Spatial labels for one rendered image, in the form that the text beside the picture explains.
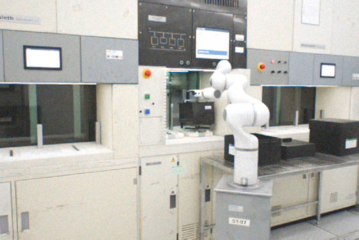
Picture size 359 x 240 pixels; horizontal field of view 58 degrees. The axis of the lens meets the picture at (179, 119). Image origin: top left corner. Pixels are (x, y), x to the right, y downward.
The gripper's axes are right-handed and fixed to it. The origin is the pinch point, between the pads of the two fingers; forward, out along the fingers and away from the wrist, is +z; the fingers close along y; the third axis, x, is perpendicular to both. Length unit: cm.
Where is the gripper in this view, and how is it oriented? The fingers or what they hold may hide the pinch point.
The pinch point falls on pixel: (195, 93)
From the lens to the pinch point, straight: 266.8
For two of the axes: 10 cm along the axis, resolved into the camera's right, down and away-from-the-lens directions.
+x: 0.1, -10.0, -1.0
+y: 8.9, -0.4, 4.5
